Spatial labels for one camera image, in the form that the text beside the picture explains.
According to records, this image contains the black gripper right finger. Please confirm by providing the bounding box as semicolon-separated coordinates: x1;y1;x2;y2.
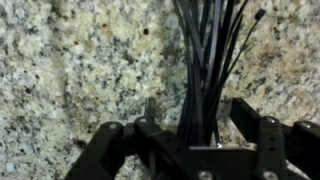
229;97;320;180

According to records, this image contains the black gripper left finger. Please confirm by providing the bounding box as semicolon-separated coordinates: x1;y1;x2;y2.
64;96;192;180

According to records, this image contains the bundle of black zip ties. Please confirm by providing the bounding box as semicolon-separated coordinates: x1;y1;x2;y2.
171;0;268;148

